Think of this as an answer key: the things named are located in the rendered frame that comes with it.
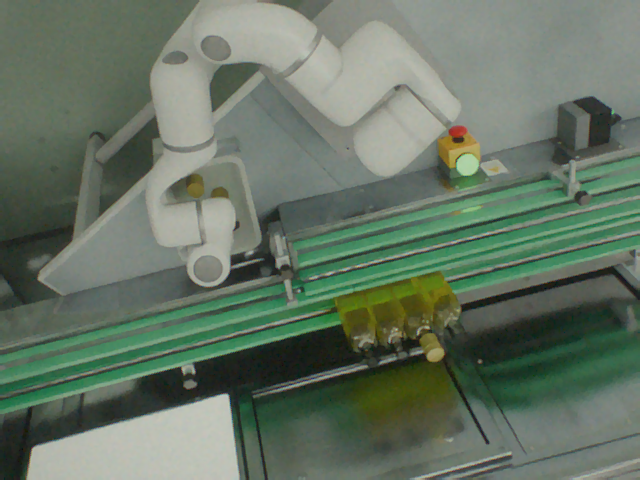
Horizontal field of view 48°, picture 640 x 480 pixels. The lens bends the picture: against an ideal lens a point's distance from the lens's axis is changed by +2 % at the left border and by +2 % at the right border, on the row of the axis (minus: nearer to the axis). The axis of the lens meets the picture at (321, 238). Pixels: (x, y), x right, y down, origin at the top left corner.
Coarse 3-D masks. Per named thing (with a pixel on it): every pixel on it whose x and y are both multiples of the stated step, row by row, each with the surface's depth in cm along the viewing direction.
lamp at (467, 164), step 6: (462, 156) 151; (468, 156) 150; (474, 156) 151; (456, 162) 152; (462, 162) 150; (468, 162) 150; (474, 162) 150; (456, 168) 153; (462, 168) 150; (468, 168) 150; (474, 168) 151; (462, 174) 152; (468, 174) 151
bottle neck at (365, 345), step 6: (360, 342) 137; (366, 342) 137; (372, 342) 137; (360, 348) 137; (366, 348) 135; (372, 348) 135; (366, 354) 134; (372, 354) 134; (378, 354) 135; (366, 360) 134; (372, 360) 136; (378, 360) 134; (366, 366) 135; (372, 366) 135
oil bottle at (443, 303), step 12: (420, 276) 149; (432, 276) 148; (420, 288) 147; (432, 288) 145; (444, 288) 144; (432, 300) 142; (444, 300) 141; (456, 300) 141; (432, 312) 141; (444, 312) 139; (456, 312) 139; (444, 324) 139
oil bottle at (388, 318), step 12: (372, 288) 148; (384, 288) 148; (372, 300) 145; (384, 300) 145; (372, 312) 142; (384, 312) 142; (396, 312) 141; (384, 324) 139; (396, 324) 139; (384, 336) 139
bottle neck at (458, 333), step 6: (450, 318) 139; (456, 318) 139; (450, 324) 138; (456, 324) 137; (450, 330) 137; (456, 330) 136; (462, 330) 136; (456, 336) 135; (462, 336) 137; (456, 342) 136; (462, 342) 136
